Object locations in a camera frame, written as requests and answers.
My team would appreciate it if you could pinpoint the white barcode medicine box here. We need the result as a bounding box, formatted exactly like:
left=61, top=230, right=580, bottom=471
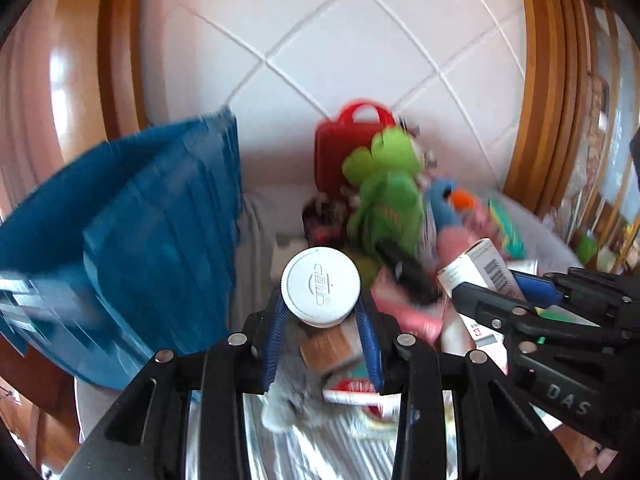
left=437, top=238, right=525, bottom=300

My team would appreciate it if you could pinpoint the white capped medicine bottle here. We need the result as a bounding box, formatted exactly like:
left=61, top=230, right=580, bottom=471
left=280, top=247, right=361, bottom=328

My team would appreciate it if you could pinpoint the grey fluffy plush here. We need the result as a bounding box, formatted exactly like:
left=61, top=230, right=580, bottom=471
left=262, top=320, right=362, bottom=434

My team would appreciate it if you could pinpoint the red white medicine box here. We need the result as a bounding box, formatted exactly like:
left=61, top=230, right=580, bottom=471
left=322, top=377, right=401, bottom=420

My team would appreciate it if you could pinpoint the pink tissue pack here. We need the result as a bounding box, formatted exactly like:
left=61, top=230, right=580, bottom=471
left=370, top=268, right=447, bottom=346

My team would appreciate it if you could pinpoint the blue plush toy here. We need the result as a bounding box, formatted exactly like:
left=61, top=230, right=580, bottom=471
left=425, top=178, right=462, bottom=232

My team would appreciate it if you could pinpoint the green frog plush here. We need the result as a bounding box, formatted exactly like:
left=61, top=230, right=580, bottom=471
left=342, top=126, right=425, bottom=257

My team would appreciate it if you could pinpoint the blue plastic crate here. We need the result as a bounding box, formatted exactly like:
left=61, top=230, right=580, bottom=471
left=1, top=108, right=242, bottom=390

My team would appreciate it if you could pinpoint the red plastic case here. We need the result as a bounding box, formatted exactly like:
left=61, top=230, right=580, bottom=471
left=314, top=99, right=396, bottom=200

